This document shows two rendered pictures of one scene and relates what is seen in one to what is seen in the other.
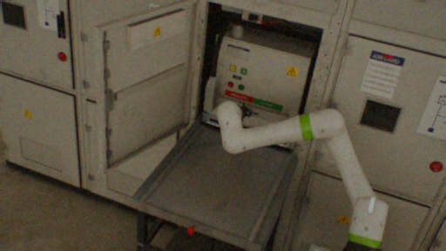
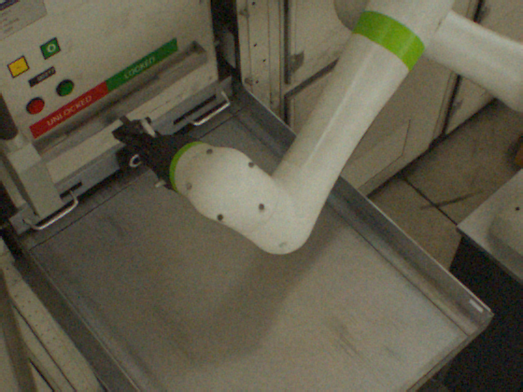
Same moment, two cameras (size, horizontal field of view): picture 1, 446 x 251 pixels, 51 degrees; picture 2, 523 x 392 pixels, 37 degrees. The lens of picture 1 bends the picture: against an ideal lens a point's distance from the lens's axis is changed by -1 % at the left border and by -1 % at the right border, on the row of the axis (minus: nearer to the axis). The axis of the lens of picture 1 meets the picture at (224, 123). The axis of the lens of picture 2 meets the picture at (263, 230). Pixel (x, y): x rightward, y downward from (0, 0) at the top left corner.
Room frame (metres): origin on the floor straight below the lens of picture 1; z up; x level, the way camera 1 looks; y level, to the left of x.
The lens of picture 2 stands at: (1.39, 0.48, 2.17)
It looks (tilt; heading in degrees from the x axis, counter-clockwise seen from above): 59 degrees down; 306
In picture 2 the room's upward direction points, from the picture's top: 3 degrees counter-clockwise
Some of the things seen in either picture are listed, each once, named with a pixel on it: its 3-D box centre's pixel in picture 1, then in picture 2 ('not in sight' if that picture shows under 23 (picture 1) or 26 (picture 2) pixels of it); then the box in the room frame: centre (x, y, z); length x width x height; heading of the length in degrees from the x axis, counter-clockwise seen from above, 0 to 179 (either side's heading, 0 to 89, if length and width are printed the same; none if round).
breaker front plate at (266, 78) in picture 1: (254, 90); (100, 63); (2.16, -0.13, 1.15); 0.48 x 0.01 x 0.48; 73
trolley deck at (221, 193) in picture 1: (221, 180); (247, 294); (1.80, -0.02, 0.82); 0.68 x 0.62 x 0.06; 163
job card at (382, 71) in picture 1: (381, 75); not in sight; (1.94, -0.67, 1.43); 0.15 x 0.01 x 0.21; 73
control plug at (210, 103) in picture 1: (211, 94); (27, 172); (2.16, 0.09, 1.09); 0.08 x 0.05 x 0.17; 163
